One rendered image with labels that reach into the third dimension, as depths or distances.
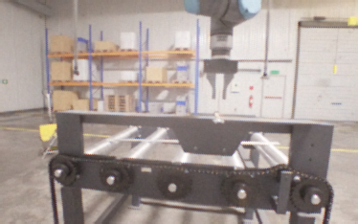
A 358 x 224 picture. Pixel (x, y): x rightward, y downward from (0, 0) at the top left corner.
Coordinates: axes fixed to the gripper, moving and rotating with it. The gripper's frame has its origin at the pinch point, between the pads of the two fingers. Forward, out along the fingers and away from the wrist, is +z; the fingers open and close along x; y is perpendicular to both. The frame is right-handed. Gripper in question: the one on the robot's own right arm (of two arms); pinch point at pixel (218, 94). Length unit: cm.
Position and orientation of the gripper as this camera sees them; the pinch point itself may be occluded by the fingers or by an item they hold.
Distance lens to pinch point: 74.0
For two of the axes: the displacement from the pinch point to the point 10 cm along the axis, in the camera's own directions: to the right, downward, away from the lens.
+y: -1.6, 1.1, -9.8
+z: -0.2, 9.9, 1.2
